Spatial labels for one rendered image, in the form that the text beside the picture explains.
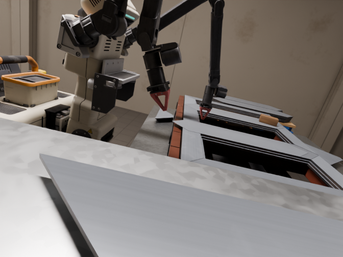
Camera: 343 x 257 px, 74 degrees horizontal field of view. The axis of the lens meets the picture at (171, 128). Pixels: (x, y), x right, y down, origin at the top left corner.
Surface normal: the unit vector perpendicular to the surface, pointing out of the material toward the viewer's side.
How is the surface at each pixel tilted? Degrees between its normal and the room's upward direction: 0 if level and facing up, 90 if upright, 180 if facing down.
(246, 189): 0
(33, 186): 0
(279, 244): 0
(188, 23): 90
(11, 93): 92
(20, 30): 90
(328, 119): 90
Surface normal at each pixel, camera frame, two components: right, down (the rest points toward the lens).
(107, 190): 0.22, -0.91
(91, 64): -0.15, 0.32
